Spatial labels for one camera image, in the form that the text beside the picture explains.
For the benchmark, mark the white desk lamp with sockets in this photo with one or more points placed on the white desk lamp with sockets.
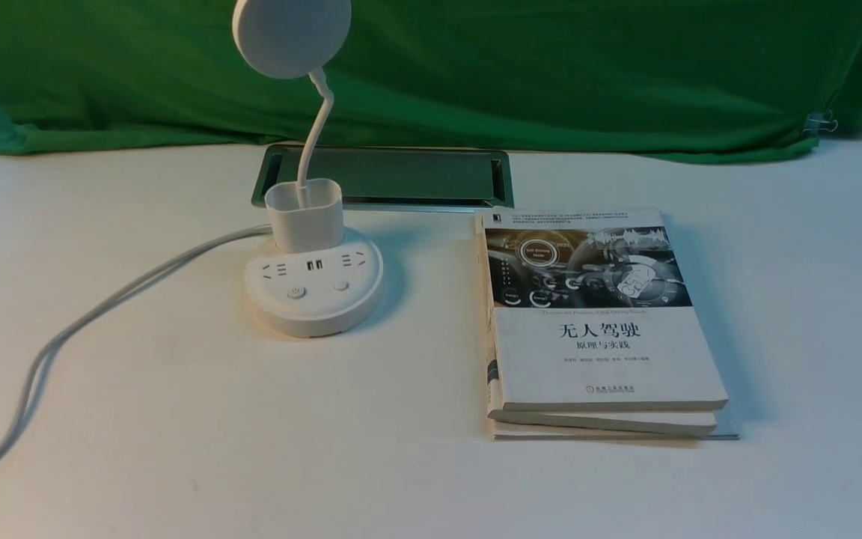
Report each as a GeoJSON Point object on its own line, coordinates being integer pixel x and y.
{"type": "Point", "coordinates": [320, 277]}

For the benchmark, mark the top white self-driving book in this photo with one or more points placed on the top white self-driving book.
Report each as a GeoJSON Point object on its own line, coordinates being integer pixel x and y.
{"type": "Point", "coordinates": [588, 311]}

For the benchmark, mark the bottom white book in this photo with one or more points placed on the bottom white book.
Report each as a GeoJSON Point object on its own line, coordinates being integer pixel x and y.
{"type": "Point", "coordinates": [620, 426]}

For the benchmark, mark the green backdrop cloth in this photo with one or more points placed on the green backdrop cloth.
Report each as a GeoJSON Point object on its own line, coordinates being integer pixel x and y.
{"type": "Point", "coordinates": [706, 82]}

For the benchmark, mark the metal binder clip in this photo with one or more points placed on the metal binder clip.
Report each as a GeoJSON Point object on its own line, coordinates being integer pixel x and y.
{"type": "Point", "coordinates": [820, 122]}

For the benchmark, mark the metal desk cable grommet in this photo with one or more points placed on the metal desk cable grommet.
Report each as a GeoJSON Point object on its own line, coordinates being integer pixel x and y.
{"type": "Point", "coordinates": [432, 180]}

